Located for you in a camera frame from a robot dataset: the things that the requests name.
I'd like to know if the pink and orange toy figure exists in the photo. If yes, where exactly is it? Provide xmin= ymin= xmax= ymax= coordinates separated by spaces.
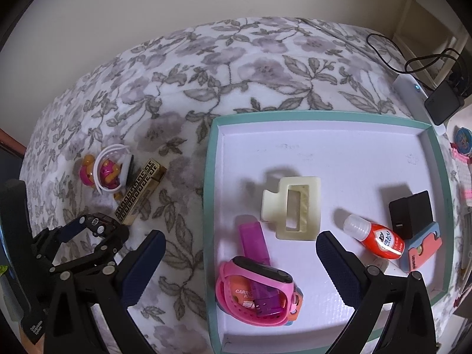
xmin=79 ymin=154 xmax=124 ymax=198

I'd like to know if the purple translucent case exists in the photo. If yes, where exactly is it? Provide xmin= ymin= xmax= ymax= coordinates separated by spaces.
xmin=238 ymin=221 xmax=286 ymax=318

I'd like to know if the cream hair claw clip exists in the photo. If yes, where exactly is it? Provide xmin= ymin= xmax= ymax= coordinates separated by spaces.
xmin=261 ymin=176 xmax=321 ymax=242

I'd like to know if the pink wrist watch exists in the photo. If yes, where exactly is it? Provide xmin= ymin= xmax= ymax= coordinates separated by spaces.
xmin=215 ymin=255 xmax=304 ymax=327

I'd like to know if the orange bottle with white cap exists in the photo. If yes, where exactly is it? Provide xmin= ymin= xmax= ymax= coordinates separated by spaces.
xmin=343 ymin=214 xmax=406 ymax=260

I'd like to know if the white shelf unit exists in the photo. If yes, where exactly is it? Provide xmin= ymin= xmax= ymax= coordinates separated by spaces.
xmin=391 ymin=0 xmax=472 ymax=93

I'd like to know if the pink ribbon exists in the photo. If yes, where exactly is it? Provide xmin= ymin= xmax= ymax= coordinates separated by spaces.
xmin=450 ymin=145 xmax=472 ymax=163

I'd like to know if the brown wooden board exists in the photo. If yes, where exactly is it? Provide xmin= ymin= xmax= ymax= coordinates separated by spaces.
xmin=0 ymin=128 xmax=26 ymax=157

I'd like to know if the black box device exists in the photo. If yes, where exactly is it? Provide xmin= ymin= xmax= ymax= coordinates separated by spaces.
xmin=424 ymin=80 xmax=465 ymax=126

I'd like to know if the black curved band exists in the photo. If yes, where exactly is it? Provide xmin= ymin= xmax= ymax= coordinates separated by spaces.
xmin=123 ymin=155 xmax=135 ymax=189

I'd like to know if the blue and pink mini stapler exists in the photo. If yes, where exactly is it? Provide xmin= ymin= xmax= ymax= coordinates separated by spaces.
xmin=400 ymin=221 xmax=443 ymax=274

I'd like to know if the black cable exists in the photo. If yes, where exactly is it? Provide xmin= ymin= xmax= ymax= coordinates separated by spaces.
xmin=404 ymin=47 xmax=467 ymax=82
xmin=367 ymin=33 xmax=436 ymax=93

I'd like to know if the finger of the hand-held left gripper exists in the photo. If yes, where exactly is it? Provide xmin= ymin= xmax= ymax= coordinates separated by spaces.
xmin=31 ymin=216 xmax=93 ymax=262
xmin=50 ymin=225 xmax=130 ymax=274

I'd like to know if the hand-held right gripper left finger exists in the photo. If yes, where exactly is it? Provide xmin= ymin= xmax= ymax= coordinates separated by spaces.
xmin=44 ymin=230 xmax=166 ymax=354

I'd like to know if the round blue badge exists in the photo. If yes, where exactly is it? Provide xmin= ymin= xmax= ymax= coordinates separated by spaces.
xmin=453 ymin=125 xmax=472 ymax=155

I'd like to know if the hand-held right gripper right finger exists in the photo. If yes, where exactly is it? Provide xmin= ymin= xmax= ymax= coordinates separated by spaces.
xmin=316 ymin=231 xmax=437 ymax=354

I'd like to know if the white tray with teal rim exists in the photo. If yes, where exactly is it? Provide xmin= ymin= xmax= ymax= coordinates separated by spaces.
xmin=204 ymin=110 xmax=453 ymax=354

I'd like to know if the gold patterned lighter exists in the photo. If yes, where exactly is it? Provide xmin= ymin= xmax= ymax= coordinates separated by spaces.
xmin=114 ymin=158 xmax=167 ymax=225

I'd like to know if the white power bank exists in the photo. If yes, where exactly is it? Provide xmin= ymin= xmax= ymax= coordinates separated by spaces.
xmin=393 ymin=75 xmax=447 ymax=135

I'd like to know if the black charger adapter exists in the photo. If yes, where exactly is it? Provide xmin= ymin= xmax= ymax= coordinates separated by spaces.
xmin=389 ymin=191 xmax=435 ymax=240

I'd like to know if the floral bedsheet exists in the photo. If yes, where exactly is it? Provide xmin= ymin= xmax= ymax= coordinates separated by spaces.
xmin=18 ymin=17 xmax=472 ymax=354

